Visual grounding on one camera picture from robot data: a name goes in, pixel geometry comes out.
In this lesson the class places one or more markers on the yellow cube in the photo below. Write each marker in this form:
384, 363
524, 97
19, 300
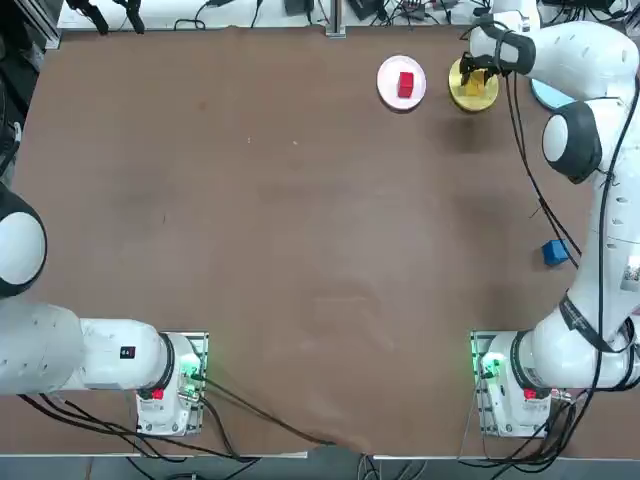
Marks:
475, 88

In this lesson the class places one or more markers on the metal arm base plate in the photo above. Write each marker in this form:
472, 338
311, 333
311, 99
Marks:
479, 395
204, 342

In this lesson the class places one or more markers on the aluminium frame rail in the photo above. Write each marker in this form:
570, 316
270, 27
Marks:
47, 25

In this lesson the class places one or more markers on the white plate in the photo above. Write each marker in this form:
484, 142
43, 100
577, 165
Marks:
387, 90

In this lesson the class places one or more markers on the red cube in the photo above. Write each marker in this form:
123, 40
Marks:
406, 85

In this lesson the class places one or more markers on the yellow plate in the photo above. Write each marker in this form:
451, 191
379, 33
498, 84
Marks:
472, 102

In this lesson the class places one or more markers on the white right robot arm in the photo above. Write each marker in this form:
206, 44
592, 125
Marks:
575, 55

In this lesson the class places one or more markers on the blue plate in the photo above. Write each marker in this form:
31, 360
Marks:
545, 97

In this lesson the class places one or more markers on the dark ribbed power supply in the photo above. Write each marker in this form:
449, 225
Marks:
365, 7

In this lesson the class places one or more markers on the blue cube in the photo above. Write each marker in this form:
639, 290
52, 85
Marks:
554, 254

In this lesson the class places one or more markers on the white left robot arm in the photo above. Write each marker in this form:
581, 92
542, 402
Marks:
110, 357

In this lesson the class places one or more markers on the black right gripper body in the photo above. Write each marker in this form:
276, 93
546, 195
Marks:
484, 61

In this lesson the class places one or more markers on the aluminium camera post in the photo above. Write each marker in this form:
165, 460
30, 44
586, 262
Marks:
336, 20

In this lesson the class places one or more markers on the black power supply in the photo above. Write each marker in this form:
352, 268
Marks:
299, 6

